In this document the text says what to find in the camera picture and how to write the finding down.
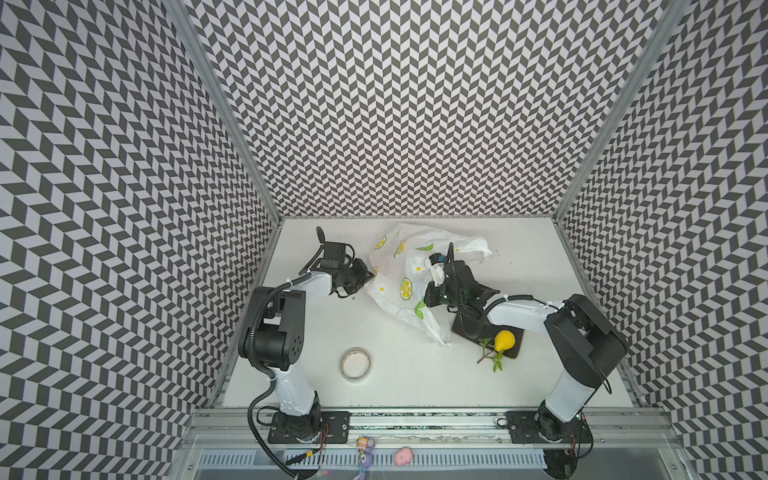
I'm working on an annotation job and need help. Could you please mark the roll of clear tape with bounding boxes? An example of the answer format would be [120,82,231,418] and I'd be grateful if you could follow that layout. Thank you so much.
[339,347,372,383]

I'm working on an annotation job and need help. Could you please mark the aluminium front rail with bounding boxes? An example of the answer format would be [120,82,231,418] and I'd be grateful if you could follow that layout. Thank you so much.
[179,406,685,450]

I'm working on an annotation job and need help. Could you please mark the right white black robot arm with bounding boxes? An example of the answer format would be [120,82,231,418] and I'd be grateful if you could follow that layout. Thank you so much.
[424,253,628,443]

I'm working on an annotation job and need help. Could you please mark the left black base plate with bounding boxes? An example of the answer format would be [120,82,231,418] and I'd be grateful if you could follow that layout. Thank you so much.
[267,410,351,445]

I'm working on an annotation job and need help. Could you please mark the yellow fake lemon with leaves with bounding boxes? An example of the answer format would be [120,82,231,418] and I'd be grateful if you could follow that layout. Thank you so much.
[477,330,517,372]

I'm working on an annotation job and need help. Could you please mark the black square mat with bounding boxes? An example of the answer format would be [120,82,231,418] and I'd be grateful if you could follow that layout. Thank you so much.
[451,314,525,359]

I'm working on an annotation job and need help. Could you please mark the pink toy blob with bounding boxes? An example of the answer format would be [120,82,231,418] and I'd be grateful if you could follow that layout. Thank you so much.
[393,447,414,467]

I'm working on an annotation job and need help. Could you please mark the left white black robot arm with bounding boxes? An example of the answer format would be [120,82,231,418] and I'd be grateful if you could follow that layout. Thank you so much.
[237,237,373,442]

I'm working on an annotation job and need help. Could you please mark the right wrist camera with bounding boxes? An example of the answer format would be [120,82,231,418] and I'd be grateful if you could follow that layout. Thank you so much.
[425,253,446,287]

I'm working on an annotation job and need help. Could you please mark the purple toy figure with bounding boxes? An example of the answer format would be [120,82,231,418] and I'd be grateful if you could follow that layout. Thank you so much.
[354,437,376,480]

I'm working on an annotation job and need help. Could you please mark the left black corrugated cable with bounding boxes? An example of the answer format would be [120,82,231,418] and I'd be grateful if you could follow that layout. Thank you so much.
[247,226,337,480]

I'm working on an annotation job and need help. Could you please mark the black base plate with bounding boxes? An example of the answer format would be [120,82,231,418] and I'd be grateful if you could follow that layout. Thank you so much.
[267,410,351,445]
[504,410,594,445]

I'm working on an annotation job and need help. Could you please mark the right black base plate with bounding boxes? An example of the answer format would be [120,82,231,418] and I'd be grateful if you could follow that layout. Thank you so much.
[504,410,594,445]

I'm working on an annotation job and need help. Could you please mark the white lemon print plastic bag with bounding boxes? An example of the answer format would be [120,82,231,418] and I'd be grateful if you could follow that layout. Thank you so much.
[365,223,492,346]

